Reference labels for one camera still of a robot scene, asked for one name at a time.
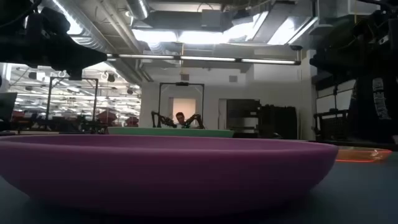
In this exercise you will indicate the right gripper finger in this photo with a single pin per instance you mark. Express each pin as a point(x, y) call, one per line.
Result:
point(320, 62)

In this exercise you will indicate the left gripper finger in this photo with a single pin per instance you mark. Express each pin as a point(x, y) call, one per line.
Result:
point(87, 58)

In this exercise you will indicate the orange translucent plastic plate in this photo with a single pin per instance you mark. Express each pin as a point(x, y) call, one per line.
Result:
point(357, 155)

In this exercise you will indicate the large pink bowl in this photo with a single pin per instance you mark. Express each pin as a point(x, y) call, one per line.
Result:
point(155, 171)

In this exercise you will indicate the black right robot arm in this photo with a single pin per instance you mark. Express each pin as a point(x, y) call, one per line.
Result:
point(367, 109)

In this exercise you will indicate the black background robot arm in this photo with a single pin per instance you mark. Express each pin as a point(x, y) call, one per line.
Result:
point(199, 119)
point(154, 118)

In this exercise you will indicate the black pole stand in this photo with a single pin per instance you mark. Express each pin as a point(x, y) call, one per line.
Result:
point(335, 96)

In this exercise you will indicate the red chair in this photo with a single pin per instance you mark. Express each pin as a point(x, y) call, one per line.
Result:
point(107, 117)
point(132, 121)

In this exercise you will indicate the black perforated rack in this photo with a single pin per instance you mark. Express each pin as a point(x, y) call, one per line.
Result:
point(332, 127)

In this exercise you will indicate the dark monitor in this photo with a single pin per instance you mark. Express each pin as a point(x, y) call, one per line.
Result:
point(7, 107)

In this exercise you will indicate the black cabinet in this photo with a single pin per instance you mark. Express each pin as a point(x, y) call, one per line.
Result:
point(280, 123)

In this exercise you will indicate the dark shelf unit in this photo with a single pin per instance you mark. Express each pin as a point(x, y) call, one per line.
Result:
point(242, 109)

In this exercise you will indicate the person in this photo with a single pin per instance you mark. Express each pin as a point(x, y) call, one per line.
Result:
point(180, 117)

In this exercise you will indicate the green plastic plate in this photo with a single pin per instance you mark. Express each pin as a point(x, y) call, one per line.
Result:
point(171, 132)

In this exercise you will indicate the long ceiling light fixture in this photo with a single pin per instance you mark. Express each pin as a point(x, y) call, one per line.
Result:
point(205, 58)

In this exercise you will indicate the black dome camera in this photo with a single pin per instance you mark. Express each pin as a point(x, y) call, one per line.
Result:
point(296, 47)

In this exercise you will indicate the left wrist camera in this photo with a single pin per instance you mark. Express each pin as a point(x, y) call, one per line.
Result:
point(51, 20)

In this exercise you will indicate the white wall board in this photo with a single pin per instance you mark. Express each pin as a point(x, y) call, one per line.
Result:
point(326, 102)

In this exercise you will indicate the black metal frame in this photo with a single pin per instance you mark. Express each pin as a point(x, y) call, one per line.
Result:
point(49, 99)

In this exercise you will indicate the round silver air duct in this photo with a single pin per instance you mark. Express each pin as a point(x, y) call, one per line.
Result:
point(138, 9)

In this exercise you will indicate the grey wall vent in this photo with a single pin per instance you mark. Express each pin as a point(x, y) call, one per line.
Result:
point(185, 77)
point(233, 78)

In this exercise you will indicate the black background rig frame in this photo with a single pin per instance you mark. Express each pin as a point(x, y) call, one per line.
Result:
point(182, 84)

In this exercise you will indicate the grey rectangular air duct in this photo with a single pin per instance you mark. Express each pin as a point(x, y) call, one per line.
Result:
point(186, 20)

